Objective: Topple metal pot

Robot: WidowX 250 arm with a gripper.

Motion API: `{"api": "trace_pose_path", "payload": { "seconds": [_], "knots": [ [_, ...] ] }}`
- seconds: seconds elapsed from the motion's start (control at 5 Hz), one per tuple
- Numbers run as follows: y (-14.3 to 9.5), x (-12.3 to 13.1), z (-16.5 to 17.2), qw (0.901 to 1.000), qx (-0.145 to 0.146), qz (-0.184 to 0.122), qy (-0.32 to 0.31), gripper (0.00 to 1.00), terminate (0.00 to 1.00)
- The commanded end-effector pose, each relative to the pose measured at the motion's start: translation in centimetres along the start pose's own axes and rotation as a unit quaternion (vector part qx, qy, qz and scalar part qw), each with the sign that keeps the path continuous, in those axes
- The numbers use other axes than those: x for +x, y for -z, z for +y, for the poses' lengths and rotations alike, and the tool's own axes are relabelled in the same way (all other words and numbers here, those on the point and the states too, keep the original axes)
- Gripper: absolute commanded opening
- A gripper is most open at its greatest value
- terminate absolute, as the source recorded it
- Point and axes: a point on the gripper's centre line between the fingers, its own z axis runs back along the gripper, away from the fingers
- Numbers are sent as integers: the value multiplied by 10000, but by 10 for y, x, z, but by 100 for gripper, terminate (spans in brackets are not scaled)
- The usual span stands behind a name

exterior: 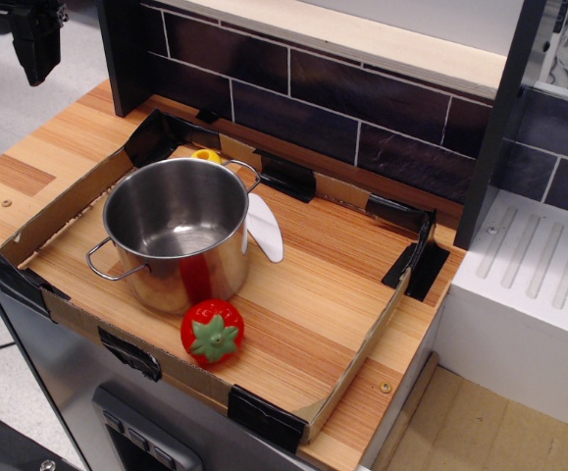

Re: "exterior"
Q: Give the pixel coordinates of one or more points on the stainless steel pot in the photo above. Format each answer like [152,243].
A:
[179,228]

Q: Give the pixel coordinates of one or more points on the yellow handled toy knife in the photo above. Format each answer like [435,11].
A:
[266,228]

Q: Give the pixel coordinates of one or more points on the red toy tomato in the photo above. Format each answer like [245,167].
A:
[212,331]

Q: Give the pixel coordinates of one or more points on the grey oven control panel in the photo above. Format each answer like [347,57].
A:
[139,443]

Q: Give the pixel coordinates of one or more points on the wooden shelf board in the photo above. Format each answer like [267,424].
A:
[406,53]

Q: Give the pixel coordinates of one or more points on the cardboard fence with black tape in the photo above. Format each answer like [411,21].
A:
[333,332]

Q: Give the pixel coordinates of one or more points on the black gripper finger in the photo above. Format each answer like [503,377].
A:
[39,57]

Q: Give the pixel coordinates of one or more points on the dark grey shelf post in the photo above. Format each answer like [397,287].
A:
[522,69]

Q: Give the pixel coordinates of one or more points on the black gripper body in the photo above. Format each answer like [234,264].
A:
[36,26]

